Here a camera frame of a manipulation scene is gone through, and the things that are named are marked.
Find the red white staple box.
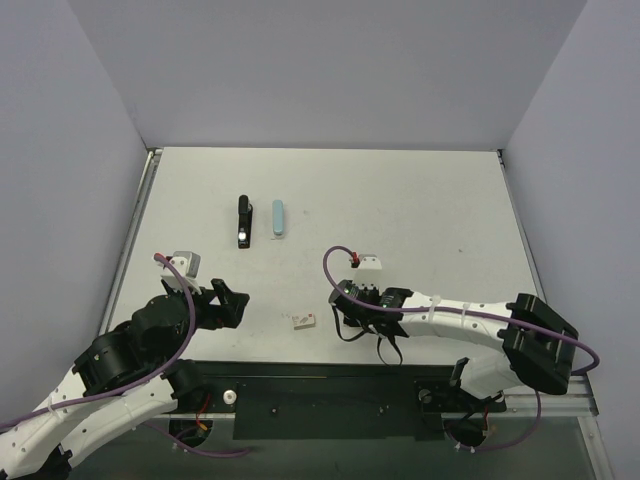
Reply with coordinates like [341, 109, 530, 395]
[291, 313, 317, 331]

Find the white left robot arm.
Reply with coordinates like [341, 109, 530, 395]
[1, 279, 250, 479]

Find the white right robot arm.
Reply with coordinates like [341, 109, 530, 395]
[328, 280, 579, 409]

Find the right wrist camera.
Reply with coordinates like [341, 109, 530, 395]
[351, 252, 382, 290]

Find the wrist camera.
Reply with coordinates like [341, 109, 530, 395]
[153, 251, 202, 295]
[351, 252, 382, 290]

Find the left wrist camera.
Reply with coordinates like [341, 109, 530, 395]
[153, 251, 202, 295]

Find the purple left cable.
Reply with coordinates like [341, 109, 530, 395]
[0, 254, 197, 434]

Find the purple cable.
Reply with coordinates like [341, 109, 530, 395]
[0, 254, 197, 434]
[322, 245, 600, 376]

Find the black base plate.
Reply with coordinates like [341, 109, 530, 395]
[176, 361, 506, 441]

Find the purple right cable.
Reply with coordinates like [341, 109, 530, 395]
[322, 245, 600, 376]

